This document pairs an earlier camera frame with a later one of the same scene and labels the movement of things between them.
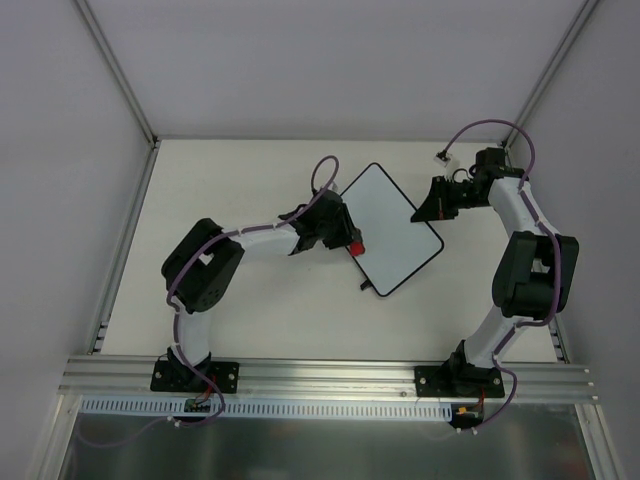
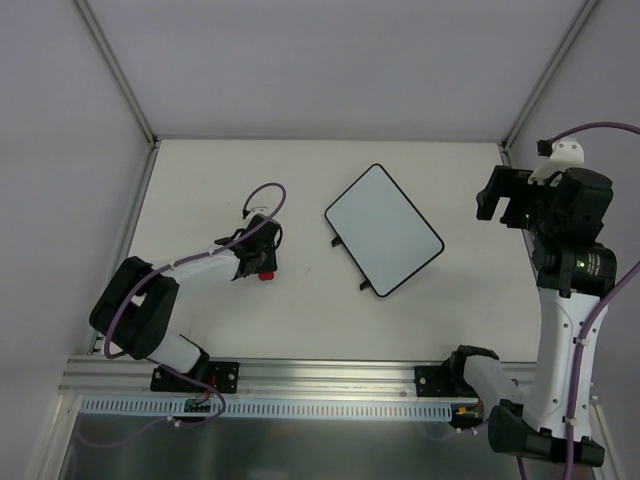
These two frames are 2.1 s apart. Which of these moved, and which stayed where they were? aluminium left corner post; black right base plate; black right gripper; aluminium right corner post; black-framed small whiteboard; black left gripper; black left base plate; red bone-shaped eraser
Moved: black left gripper; black right gripper; red bone-shaped eraser
Stayed: aluminium right corner post; aluminium left corner post; black right base plate; black left base plate; black-framed small whiteboard
